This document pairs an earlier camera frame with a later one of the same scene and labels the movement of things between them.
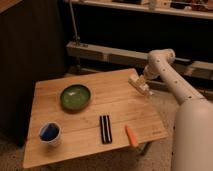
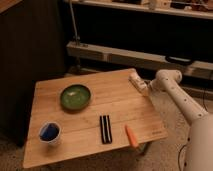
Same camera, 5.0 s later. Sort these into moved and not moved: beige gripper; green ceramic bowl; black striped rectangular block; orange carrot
Moved: beige gripper
Not moved: black striped rectangular block; orange carrot; green ceramic bowl
